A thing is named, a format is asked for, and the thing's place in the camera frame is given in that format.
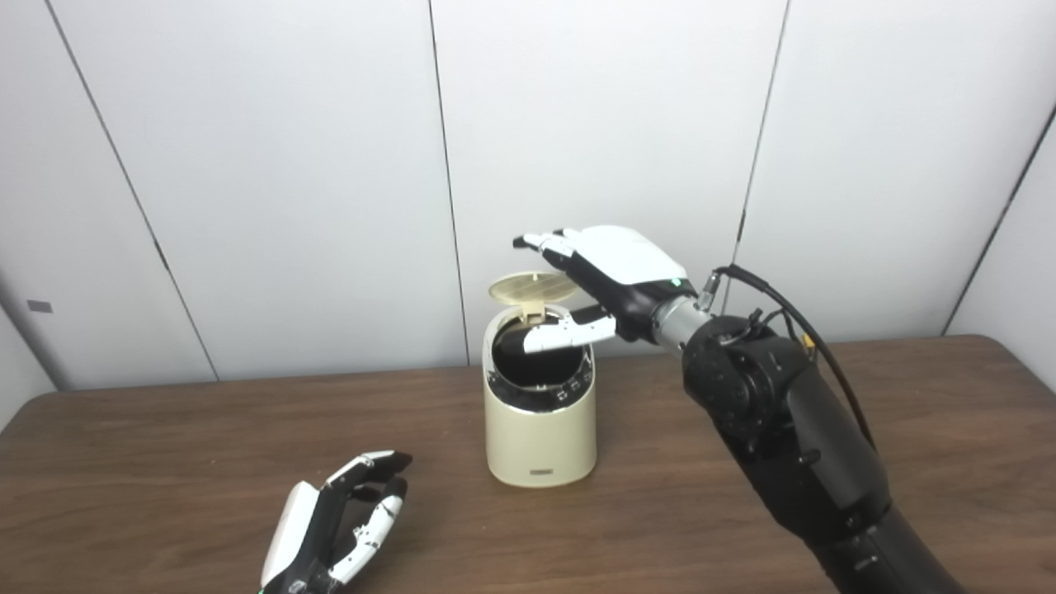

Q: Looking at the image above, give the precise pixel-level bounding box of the thin cable with yellow connector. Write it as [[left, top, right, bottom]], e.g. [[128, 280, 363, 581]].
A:
[[718, 309, 818, 364]]

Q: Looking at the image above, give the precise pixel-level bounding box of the round cream bin lid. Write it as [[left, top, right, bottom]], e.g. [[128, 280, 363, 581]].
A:
[[488, 272, 578, 323]]

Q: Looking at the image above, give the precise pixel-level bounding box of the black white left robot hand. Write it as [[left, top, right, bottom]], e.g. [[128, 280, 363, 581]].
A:
[[260, 450, 413, 594]]

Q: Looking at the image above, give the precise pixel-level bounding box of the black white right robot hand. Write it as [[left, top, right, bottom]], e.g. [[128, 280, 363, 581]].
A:
[[512, 225, 692, 354]]

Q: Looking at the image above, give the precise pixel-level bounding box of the cream-colored bin body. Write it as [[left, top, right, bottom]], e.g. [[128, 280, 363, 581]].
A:
[[483, 304, 597, 488]]

